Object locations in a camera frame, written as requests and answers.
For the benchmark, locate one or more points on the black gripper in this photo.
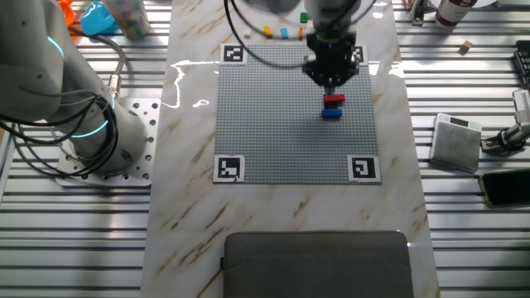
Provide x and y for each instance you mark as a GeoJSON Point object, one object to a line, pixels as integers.
{"type": "Point", "coordinates": [331, 60]}

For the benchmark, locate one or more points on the red Lego brick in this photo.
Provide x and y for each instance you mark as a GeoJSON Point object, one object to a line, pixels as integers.
{"type": "Point", "coordinates": [334, 98]}

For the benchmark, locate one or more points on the black Lego plate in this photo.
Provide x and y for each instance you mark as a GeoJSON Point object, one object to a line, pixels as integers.
{"type": "Point", "coordinates": [327, 106]}

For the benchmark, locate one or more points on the blue Lego brick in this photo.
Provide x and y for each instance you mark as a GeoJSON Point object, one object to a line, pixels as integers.
{"type": "Point", "coordinates": [331, 113]}

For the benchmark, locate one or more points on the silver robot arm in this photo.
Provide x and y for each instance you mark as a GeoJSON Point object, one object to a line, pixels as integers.
{"type": "Point", "coordinates": [49, 62]}

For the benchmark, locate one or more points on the orange narrow Lego brick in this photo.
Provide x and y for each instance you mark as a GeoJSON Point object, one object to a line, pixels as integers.
{"type": "Point", "coordinates": [300, 34]}

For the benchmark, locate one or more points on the grey Lego baseplate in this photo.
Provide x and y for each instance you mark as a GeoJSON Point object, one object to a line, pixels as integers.
{"type": "Point", "coordinates": [281, 136]}

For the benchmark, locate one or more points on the cyan Lego brick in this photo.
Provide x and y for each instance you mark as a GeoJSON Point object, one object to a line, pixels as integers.
{"type": "Point", "coordinates": [284, 33]}

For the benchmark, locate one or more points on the yellow Lego brick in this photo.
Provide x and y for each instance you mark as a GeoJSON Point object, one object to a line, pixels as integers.
{"type": "Point", "coordinates": [267, 32]}

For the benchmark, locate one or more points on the white Lego brick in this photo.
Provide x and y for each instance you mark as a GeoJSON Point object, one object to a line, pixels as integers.
{"type": "Point", "coordinates": [247, 34]}

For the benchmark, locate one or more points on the black white fiducial marker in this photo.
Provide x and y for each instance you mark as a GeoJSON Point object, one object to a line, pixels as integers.
{"type": "Point", "coordinates": [364, 168]}
{"type": "Point", "coordinates": [228, 168]}
{"type": "Point", "coordinates": [233, 54]}
{"type": "Point", "coordinates": [361, 54]}

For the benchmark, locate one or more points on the silver digital scale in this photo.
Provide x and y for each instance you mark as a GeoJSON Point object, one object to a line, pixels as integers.
{"type": "Point", "coordinates": [455, 145]}

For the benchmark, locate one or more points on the small brown wooden cube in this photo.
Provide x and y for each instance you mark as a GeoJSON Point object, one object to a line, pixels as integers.
{"type": "Point", "coordinates": [466, 46]}

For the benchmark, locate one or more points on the red white can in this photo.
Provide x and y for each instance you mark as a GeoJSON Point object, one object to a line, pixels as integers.
{"type": "Point", "coordinates": [453, 12]}

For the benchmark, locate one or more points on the grey fabric pad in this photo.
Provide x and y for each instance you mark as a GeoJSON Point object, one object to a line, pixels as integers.
{"type": "Point", "coordinates": [316, 265]}

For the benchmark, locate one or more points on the black keyboard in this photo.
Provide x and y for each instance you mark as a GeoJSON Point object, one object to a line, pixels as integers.
{"type": "Point", "coordinates": [523, 62]}

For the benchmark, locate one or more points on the black smartphone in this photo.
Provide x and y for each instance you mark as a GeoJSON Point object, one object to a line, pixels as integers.
{"type": "Point", "coordinates": [507, 188]}

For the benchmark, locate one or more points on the clear plastic cup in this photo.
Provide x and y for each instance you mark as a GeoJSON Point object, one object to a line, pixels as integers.
{"type": "Point", "coordinates": [128, 18]}

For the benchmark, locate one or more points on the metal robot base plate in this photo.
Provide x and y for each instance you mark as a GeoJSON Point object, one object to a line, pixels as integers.
{"type": "Point", "coordinates": [143, 111]}

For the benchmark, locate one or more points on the silver camera on clamp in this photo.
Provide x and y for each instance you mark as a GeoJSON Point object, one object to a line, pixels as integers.
{"type": "Point", "coordinates": [522, 105]}

